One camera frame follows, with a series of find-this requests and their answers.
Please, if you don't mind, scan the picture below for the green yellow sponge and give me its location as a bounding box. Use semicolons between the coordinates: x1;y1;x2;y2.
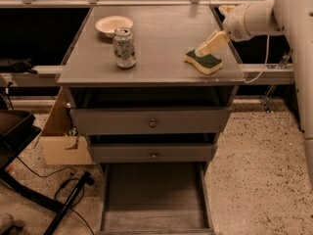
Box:
184;50;223;75

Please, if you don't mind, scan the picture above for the black tray cart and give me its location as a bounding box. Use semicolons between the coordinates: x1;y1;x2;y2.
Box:
0;110;41;170

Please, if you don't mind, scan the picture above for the silver green soda can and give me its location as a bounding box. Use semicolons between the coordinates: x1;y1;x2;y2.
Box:
113;27;136;69

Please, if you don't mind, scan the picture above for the black stand leg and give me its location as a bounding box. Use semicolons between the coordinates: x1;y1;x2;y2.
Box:
43;171;94;235

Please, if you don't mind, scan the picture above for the grey middle drawer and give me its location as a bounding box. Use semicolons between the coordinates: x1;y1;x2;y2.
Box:
88;143;217;163

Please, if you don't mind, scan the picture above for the metal rail frame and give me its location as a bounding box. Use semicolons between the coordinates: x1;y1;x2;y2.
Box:
0;0;294;83

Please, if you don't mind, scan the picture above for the black floor cable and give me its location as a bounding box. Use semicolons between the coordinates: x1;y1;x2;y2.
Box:
16;156;96;235

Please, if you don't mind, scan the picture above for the white cable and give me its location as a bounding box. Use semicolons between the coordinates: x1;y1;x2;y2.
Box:
244;0;275;84

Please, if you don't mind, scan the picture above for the cardboard box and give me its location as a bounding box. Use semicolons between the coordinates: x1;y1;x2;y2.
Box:
39;88;93;165

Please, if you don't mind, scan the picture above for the grey wooden drawer cabinet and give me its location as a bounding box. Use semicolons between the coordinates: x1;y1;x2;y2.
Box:
56;4;246;168

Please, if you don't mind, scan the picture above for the white paper bowl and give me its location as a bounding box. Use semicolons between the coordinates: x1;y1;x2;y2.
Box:
95;16;133;38

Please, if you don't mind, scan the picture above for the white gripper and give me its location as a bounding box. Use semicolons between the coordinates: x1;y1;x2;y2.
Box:
195;4;251;57

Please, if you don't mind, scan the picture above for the grey open bottom drawer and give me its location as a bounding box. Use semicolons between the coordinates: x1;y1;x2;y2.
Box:
96;163;215;235

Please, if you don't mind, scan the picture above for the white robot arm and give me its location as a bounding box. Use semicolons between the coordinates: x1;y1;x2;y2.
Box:
196;0;313;185

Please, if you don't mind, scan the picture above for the grey top drawer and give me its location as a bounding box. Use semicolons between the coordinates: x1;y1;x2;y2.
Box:
70;108;230;135

